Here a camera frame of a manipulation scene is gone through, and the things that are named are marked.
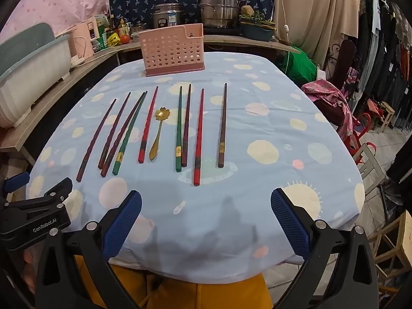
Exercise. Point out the gold flower spoon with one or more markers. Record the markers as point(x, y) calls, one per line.
point(162, 113)

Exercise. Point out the glass container with lid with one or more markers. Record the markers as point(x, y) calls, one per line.
point(134, 37)

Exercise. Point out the red tomato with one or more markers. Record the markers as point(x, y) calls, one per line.
point(125, 39)

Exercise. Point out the yellow packet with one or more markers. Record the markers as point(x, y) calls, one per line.
point(114, 39)

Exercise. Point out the green plant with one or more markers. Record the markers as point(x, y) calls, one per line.
point(256, 16)

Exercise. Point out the red chopstick with black band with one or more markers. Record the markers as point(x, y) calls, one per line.
point(199, 141)
point(148, 125)

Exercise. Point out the person's left hand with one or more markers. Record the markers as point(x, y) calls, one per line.
point(30, 270)

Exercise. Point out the pink floral cloth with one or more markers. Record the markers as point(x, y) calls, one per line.
point(325, 95)

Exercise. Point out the blue planter basin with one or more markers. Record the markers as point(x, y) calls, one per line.
point(257, 32)

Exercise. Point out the steel steamer pot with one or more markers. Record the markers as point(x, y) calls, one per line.
point(219, 6)

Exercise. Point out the pink bedding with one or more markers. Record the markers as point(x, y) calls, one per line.
point(58, 0)

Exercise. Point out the pink perforated utensil holder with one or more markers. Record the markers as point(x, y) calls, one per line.
point(172, 51)

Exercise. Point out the grey white dish rack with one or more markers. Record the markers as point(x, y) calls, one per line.
point(29, 70)

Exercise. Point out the pink appliance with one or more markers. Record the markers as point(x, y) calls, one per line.
point(82, 41)

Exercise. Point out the beige curtain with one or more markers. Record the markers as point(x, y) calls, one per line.
point(315, 13)

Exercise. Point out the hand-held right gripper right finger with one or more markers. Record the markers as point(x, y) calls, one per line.
point(289, 222)

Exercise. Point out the steel rice cooker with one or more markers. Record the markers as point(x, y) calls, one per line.
point(167, 16)

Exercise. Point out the yellow pants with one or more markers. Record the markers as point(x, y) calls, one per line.
point(193, 296)

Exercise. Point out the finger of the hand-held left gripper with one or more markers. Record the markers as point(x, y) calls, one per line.
point(59, 190)
point(16, 182)

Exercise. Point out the small lidded pot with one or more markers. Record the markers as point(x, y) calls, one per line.
point(139, 27)

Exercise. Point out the light wooden stool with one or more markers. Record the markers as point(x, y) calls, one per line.
point(404, 241)

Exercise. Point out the green bag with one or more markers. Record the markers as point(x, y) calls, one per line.
point(302, 66)

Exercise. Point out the dark red twisted chopstick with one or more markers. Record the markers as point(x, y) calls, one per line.
point(111, 159)
point(96, 140)
point(114, 131)

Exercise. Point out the blue dotted tablecloth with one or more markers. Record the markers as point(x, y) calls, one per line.
point(231, 180)

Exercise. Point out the yellow oil bottle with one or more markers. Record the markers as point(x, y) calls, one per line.
point(122, 28)

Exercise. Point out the dark wooden chair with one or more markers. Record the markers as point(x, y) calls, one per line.
point(341, 61)

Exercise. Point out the row of hanging clothes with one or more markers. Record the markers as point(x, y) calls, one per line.
point(383, 54)

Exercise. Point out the green chopstick with gold band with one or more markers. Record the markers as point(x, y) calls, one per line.
point(124, 149)
point(179, 135)

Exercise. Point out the dark brown chopstick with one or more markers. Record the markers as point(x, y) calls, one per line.
point(186, 128)
point(222, 128)

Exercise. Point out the green packet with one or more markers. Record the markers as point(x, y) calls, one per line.
point(100, 40)

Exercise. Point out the white folding chair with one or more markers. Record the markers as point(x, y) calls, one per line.
point(370, 164)

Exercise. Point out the small wooden stool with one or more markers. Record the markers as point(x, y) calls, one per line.
point(388, 109)

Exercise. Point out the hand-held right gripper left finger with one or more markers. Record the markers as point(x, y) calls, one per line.
point(124, 222)

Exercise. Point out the dark sauce bottle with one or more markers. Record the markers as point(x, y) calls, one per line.
point(112, 22)

